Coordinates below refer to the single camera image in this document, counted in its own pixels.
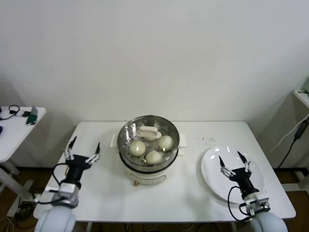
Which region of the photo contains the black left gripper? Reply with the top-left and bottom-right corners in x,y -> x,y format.
63,135 -> 101,186

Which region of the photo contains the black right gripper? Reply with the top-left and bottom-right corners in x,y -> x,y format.
218,151 -> 260,194

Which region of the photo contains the round glass pot lid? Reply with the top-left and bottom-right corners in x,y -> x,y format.
117,116 -> 180,167

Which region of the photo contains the stainless steel steamer basket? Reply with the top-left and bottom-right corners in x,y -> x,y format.
110,115 -> 188,171

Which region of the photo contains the large white plate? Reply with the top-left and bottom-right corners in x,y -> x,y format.
200,145 -> 264,203

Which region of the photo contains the cream electric cooker base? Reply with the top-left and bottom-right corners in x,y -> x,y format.
119,147 -> 184,187

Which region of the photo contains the white side table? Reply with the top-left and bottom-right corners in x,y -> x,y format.
0,106 -> 46,218

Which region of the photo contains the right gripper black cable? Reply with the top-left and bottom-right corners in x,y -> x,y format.
227,185 -> 254,222

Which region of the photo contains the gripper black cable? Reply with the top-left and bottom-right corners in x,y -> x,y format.
227,185 -> 254,222
53,163 -> 70,187

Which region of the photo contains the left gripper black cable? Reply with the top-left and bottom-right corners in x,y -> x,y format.
53,163 -> 70,187

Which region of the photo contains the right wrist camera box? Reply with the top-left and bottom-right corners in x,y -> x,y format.
242,190 -> 271,213

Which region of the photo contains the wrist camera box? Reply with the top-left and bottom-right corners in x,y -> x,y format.
242,190 -> 271,213
57,183 -> 81,209

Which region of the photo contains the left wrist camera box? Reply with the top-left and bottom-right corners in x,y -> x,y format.
57,183 -> 81,209

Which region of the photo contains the thin white cable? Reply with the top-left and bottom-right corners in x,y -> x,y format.
267,113 -> 309,154

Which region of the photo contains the black power cable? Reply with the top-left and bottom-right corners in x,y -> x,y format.
276,122 -> 307,169

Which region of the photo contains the black cable with plug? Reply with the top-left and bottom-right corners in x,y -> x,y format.
0,104 -> 20,120

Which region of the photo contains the power strip with cables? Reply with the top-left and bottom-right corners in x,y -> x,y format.
13,203 -> 37,222

